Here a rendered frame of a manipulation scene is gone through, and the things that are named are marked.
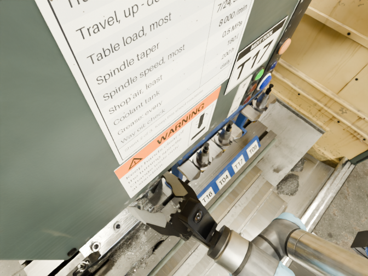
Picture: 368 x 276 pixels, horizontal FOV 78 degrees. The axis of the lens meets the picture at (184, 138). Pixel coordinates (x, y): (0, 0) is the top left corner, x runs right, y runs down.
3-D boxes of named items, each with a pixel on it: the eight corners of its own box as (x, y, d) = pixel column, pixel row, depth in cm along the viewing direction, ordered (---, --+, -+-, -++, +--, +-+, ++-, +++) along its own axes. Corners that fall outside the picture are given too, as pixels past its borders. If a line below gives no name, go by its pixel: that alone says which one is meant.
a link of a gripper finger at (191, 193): (165, 187, 52) (185, 221, 49) (165, 184, 50) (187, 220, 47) (183, 176, 53) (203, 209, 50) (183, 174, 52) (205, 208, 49)
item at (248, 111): (262, 115, 87) (263, 114, 86) (253, 124, 85) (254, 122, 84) (247, 104, 89) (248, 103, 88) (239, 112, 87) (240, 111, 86)
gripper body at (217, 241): (164, 227, 53) (207, 259, 51) (164, 223, 46) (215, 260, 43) (182, 200, 57) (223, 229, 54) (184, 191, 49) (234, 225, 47)
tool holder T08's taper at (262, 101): (260, 97, 89) (267, 85, 83) (269, 104, 87) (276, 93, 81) (252, 102, 87) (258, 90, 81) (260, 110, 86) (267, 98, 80)
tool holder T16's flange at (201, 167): (200, 149, 79) (201, 146, 77) (214, 160, 78) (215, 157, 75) (188, 162, 77) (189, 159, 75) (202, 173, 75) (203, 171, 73)
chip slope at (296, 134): (301, 151, 147) (326, 131, 124) (234, 234, 121) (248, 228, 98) (201, 74, 174) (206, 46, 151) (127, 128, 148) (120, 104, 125)
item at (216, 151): (225, 151, 78) (225, 151, 78) (214, 161, 77) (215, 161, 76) (210, 138, 81) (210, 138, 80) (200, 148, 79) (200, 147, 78)
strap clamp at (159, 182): (162, 185, 103) (161, 174, 90) (139, 206, 98) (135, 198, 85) (157, 180, 104) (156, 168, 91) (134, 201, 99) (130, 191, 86)
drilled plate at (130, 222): (154, 208, 94) (154, 206, 90) (95, 265, 83) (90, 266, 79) (120, 171, 101) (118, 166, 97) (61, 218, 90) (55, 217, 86)
